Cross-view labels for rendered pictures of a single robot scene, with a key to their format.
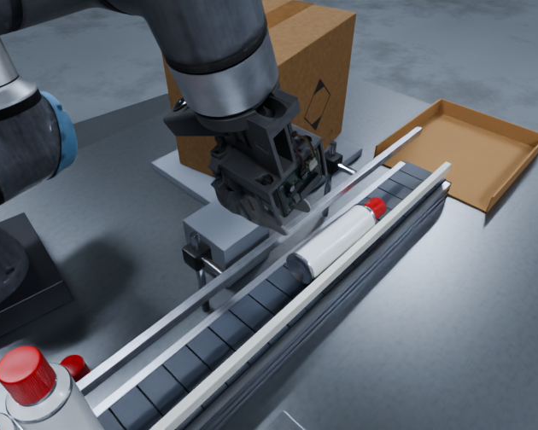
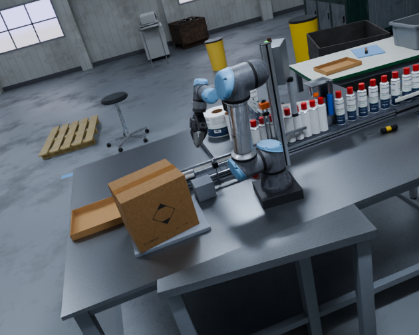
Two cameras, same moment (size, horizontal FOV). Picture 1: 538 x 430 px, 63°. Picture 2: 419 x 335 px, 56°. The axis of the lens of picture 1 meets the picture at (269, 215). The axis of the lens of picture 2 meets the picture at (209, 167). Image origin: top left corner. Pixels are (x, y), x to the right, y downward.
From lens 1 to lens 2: 231 cm
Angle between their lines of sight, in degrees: 103
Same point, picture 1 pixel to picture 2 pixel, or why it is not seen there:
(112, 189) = (231, 223)
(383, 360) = not seen: hidden behind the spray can
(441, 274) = not seen: hidden behind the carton
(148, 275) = (231, 193)
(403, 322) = not seen: hidden behind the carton
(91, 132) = (229, 259)
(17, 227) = (264, 196)
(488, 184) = (111, 205)
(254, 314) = (210, 171)
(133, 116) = (203, 268)
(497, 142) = (80, 221)
